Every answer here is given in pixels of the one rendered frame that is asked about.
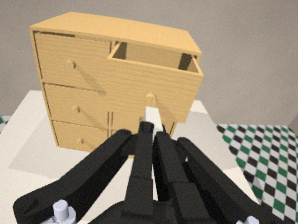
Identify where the tan wooden chest of drawers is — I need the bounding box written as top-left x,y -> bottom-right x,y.
29,12 -> 202,152

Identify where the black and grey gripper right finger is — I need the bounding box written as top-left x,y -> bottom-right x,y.
152,108 -> 286,224

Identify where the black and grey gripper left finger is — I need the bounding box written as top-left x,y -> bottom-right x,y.
13,107 -> 155,224

